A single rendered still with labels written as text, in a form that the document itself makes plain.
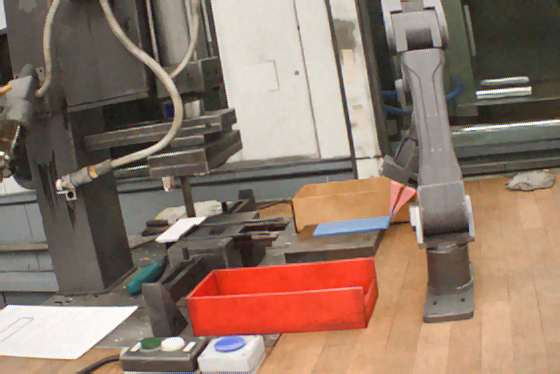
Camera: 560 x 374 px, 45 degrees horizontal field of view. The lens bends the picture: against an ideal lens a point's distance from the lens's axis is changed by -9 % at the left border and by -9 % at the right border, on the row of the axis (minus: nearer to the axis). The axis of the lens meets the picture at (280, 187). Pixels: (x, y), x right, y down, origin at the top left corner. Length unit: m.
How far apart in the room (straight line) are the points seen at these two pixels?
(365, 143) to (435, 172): 0.75
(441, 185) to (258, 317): 0.31
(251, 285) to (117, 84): 0.39
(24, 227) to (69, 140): 1.05
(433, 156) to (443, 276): 0.17
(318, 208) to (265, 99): 0.48
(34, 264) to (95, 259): 1.03
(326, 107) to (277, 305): 0.89
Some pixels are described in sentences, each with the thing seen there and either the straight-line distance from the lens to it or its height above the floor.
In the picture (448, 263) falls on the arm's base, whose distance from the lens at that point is 1.01.
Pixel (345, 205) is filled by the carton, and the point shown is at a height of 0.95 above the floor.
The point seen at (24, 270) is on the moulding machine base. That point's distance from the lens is 2.37.
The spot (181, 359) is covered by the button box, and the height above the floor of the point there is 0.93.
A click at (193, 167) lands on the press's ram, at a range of 1.14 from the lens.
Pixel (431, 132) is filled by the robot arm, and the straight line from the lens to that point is 1.02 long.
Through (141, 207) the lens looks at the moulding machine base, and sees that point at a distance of 2.03.
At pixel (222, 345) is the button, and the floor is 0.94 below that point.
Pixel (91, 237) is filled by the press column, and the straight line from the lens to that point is 1.30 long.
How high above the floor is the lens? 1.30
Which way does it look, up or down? 12 degrees down
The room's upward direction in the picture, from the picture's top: 10 degrees counter-clockwise
